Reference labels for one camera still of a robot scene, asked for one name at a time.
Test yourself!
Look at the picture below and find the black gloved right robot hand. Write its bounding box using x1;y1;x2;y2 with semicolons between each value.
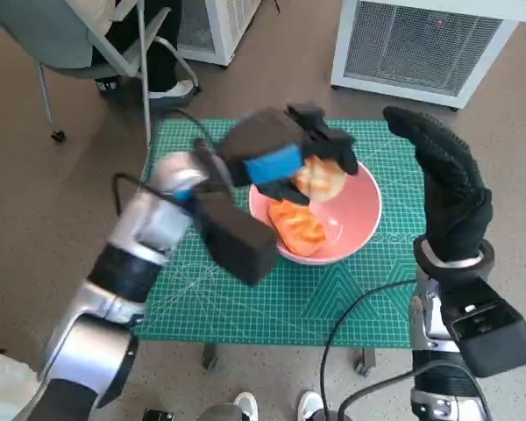
382;106;494;267

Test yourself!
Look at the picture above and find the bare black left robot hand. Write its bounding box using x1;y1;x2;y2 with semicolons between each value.
218;102;359;207

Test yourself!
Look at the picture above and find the round toy bread bun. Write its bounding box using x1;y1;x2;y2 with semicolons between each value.
295;156;346;203

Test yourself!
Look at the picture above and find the long split toy bread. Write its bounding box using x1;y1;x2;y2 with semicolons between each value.
267;199;327;258

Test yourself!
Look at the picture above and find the pink bowl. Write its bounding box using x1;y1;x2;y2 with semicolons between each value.
248;160;383;266

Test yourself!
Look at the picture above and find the small white mesh cabinet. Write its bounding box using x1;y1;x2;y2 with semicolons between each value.
177;0;258;67

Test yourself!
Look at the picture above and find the seated person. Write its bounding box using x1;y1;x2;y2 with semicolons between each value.
91;0;196;100

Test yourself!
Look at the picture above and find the grey metal pole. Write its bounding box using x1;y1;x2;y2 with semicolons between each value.
135;0;153;148

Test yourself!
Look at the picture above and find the large white mesh cabinet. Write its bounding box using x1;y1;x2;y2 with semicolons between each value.
330;0;521;111

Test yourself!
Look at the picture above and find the green cutting mat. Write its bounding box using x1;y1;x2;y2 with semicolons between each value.
134;118;430;350

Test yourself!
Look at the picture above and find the table caster leg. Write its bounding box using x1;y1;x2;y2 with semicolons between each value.
201;342;220;368
354;348;377;376

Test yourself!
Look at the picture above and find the grey office chair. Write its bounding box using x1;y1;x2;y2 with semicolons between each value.
0;0;202;144

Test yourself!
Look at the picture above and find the white shoe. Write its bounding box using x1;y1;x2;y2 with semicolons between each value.
297;389;324;421
232;391;259;421

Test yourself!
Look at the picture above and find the small black device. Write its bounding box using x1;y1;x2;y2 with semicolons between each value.
142;407;176;421

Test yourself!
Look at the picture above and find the person in white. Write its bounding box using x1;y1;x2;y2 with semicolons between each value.
0;349;43;421

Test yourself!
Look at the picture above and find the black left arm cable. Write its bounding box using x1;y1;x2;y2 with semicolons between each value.
170;107;223;153
112;173;194;216

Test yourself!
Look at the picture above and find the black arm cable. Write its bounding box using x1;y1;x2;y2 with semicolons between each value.
170;107;223;153
339;366;496;421
319;280;418;421
112;173;194;216

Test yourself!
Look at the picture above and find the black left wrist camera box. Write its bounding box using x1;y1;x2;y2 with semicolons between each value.
192;190;280;287

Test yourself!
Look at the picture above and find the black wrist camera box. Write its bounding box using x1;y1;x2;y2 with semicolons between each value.
440;275;526;378
192;190;280;287

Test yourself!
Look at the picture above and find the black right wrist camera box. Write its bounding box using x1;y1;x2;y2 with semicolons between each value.
440;275;526;378

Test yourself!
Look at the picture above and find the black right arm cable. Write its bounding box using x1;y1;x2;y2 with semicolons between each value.
339;366;496;421
319;280;418;421

